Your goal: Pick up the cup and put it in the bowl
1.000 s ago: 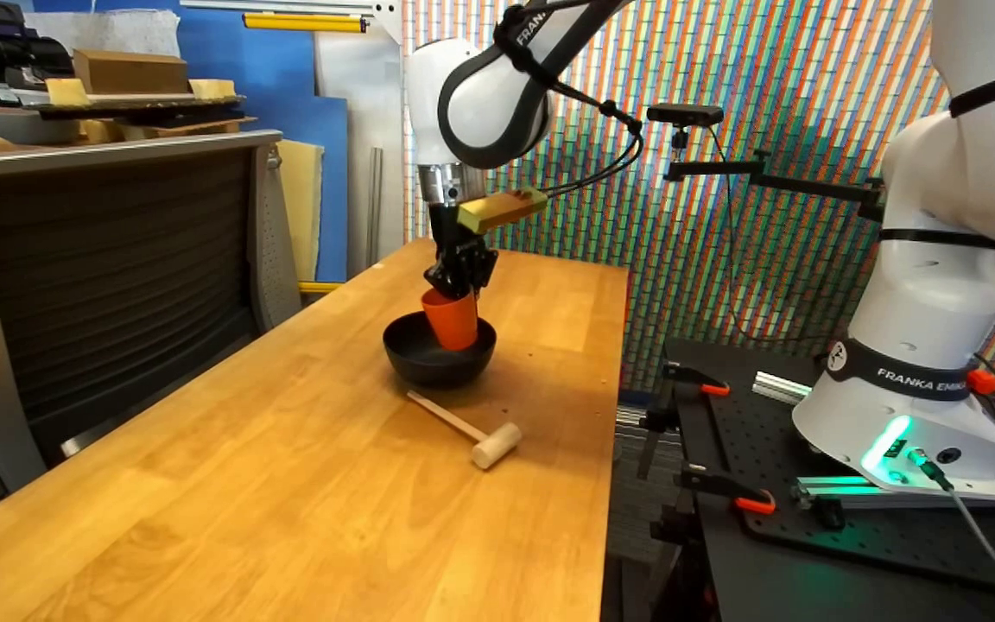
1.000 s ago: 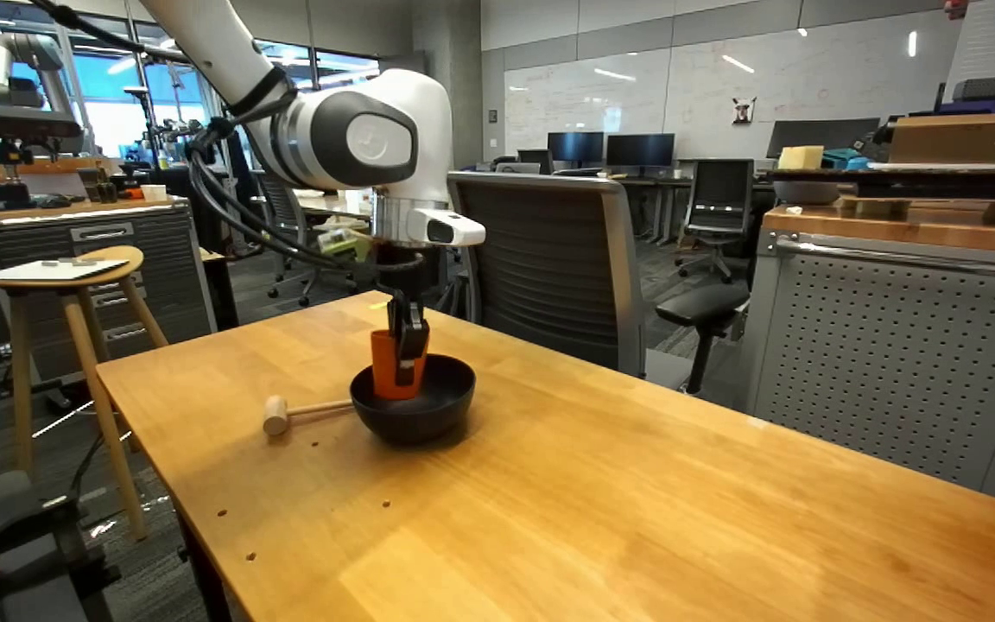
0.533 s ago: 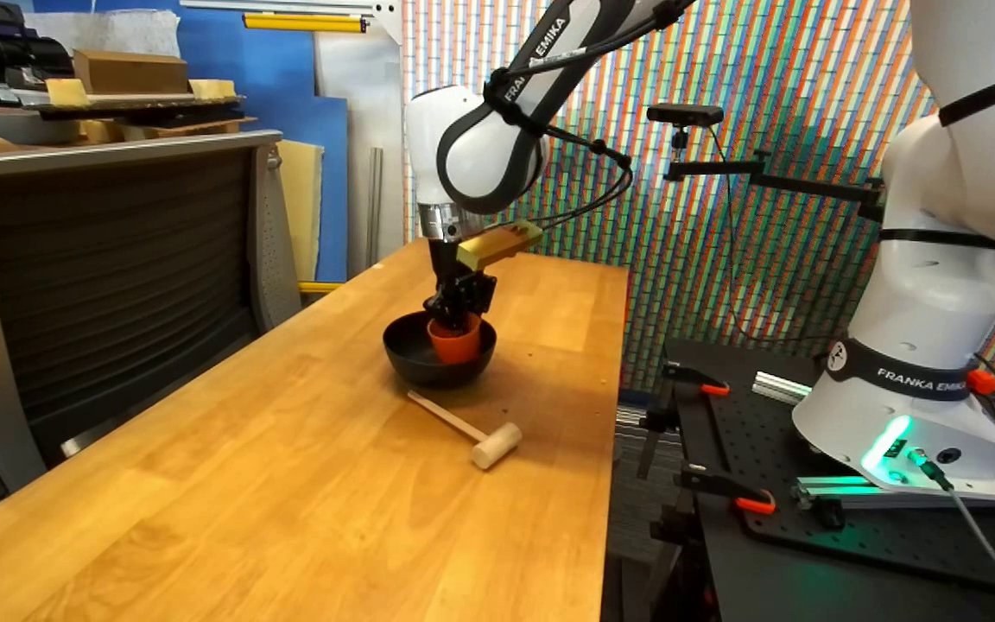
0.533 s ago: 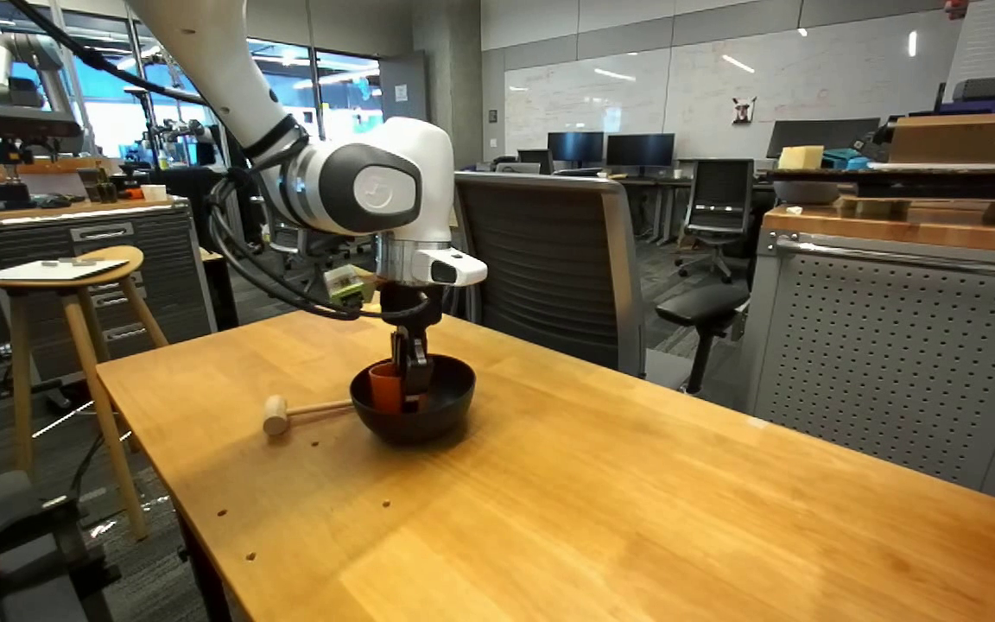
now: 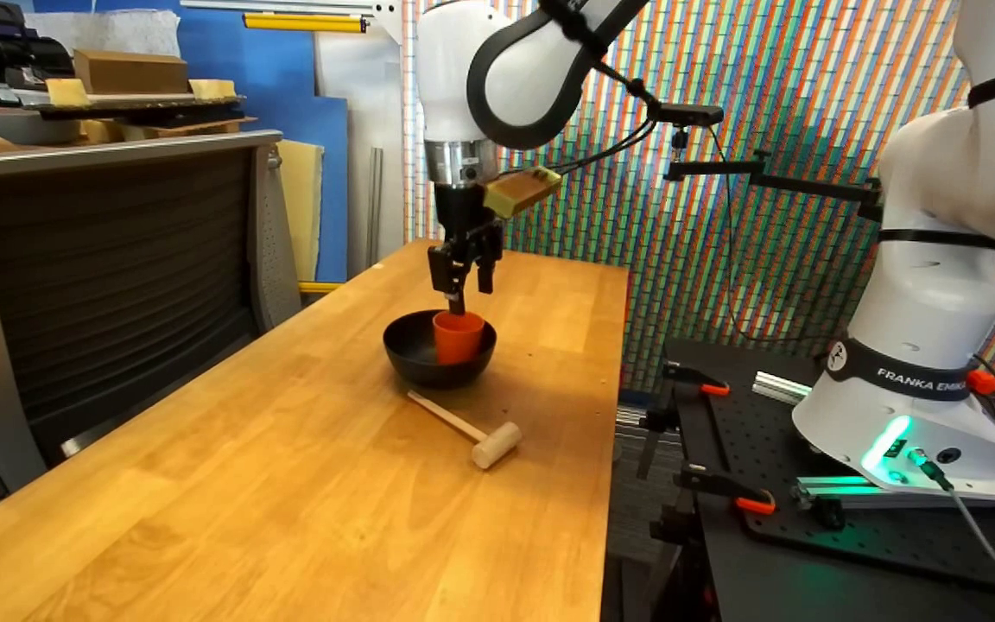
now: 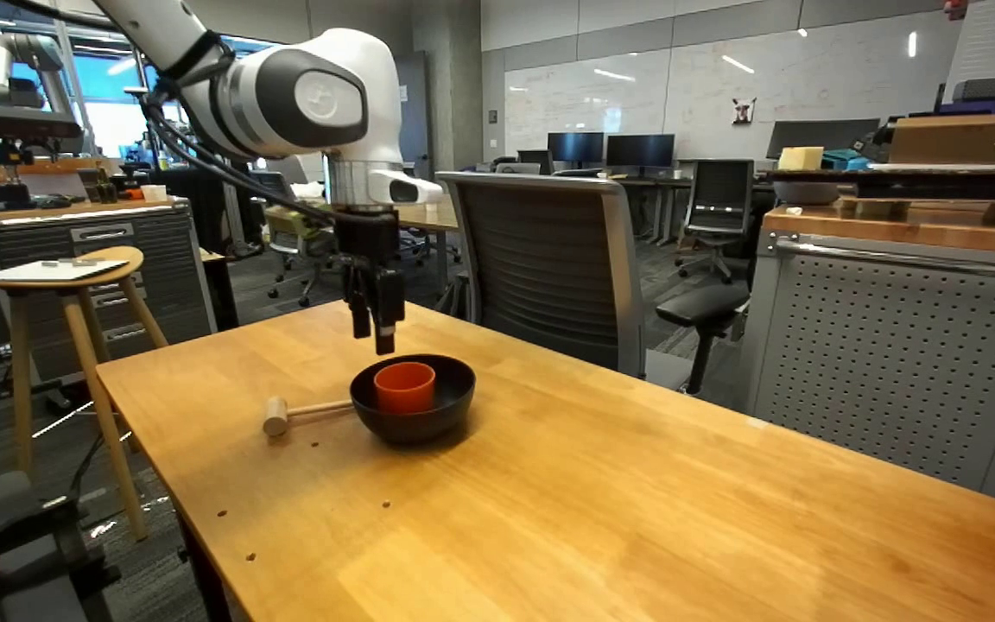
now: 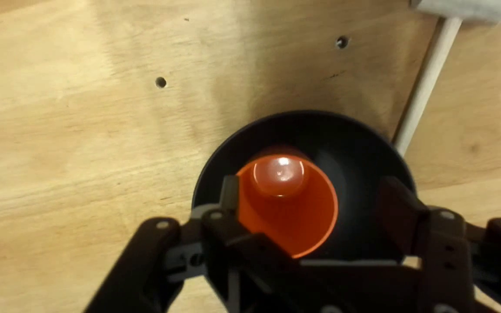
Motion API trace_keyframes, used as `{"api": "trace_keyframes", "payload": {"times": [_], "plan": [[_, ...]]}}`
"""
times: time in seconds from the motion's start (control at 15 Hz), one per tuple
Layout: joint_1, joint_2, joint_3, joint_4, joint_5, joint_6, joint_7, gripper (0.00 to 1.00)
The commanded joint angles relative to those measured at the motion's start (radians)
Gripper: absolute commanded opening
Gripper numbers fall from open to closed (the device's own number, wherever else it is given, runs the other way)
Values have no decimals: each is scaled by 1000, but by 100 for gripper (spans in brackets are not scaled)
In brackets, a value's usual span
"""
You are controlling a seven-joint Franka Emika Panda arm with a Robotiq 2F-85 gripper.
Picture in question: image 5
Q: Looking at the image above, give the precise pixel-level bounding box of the silver aluminium rail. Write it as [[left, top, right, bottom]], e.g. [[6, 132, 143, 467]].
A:
[[790, 474, 995, 511]]

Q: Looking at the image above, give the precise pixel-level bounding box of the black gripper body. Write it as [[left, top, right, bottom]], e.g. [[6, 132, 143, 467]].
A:
[[426, 180, 508, 267]]

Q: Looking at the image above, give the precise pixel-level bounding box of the black breadboard robot table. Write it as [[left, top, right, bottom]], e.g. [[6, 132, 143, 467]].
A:
[[667, 335, 995, 622]]

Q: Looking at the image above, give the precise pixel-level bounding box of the black bowl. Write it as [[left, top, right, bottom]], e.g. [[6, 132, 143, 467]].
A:
[[379, 308, 500, 395]]

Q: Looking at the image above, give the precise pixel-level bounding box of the yellow foam panel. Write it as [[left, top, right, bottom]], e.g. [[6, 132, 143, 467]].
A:
[[278, 139, 330, 288]]

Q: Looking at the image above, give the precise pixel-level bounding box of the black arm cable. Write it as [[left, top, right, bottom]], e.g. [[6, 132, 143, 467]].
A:
[[466, 0, 654, 156]]

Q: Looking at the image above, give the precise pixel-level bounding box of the yellow bar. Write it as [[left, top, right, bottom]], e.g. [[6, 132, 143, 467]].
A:
[[243, 9, 371, 39]]

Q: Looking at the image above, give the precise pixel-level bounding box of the orange handled black clamp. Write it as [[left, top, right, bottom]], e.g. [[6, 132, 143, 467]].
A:
[[961, 362, 995, 400], [659, 360, 741, 403], [679, 459, 781, 520]]

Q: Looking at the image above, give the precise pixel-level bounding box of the wooden box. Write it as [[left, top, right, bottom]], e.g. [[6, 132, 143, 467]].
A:
[[65, 47, 197, 96]]

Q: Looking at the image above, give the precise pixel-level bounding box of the gray perforated cabinet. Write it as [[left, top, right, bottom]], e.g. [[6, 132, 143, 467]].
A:
[[0, 129, 287, 495]]

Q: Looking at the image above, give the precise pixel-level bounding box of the gray base cable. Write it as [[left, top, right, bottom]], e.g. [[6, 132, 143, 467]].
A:
[[907, 446, 995, 622]]

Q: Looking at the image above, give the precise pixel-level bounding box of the wooden mallet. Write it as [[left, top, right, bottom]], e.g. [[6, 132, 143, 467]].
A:
[[405, 385, 525, 474]]

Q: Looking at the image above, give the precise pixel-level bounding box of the orange plastic cup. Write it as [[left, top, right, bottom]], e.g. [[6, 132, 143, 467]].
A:
[[428, 305, 490, 370]]

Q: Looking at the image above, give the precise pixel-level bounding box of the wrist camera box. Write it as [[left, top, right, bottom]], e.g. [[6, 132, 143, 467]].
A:
[[482, 163, 566, 225]]

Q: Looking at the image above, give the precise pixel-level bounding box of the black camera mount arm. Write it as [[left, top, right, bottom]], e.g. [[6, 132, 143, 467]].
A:
[[643, 99, 884, 225]]

